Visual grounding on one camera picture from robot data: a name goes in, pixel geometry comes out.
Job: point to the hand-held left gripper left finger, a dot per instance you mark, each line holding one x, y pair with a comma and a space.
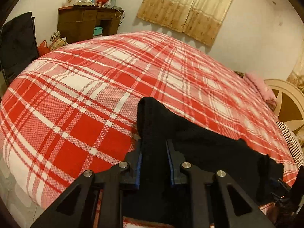
139, 168

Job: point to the pink folded blanket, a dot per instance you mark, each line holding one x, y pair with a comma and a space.
261, 89

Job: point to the striped pillow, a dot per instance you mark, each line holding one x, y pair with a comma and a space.
293, 142

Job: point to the teal box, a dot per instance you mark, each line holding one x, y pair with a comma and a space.
98, 30

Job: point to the cream and brown headboard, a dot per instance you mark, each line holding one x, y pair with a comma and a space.
289, 104

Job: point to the light blue bottle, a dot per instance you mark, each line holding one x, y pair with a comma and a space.
113, 2

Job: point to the brown wooden desk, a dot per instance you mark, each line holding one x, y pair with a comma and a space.
78, 23

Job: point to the red plaid bed sheet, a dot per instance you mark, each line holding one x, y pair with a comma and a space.
83, 99

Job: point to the red plastic bag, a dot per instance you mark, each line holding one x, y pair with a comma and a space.
44, 48

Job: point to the beige patterned window curtain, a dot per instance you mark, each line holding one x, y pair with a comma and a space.
190, 7

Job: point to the black folding chair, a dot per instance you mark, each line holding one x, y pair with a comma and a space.
19, 42

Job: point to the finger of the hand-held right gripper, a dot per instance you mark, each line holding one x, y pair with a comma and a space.
280, 185

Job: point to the patterned paper bag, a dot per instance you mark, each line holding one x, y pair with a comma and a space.
58, 41

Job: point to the dark patterned cloth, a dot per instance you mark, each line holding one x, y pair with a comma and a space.
238, 74

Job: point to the black pants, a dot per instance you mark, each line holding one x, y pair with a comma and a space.
166, 123

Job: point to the beige pleated side curtain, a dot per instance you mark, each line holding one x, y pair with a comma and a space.
296, 73

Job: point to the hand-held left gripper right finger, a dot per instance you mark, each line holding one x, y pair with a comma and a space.
171, 166

